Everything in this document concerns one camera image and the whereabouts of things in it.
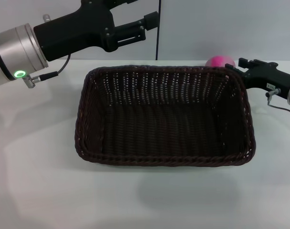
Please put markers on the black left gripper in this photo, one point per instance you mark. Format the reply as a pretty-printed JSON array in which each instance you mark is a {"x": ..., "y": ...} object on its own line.
[{"x": 75, "y": 31}]

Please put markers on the black vertical wall strip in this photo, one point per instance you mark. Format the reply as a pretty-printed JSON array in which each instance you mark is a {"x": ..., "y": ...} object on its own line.
[{"x": 158, "y": 43}]

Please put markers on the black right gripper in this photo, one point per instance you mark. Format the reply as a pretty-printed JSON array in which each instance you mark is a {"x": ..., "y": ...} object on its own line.
[{"x": 269, "y": 77}]

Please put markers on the dark woven rectangular basket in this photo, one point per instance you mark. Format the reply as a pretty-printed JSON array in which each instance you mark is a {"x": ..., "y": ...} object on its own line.
[{"x": 164, "y": 128}]

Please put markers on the pink peach toy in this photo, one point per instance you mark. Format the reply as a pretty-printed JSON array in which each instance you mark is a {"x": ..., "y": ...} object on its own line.
[{"x": 218, "y": 60}]

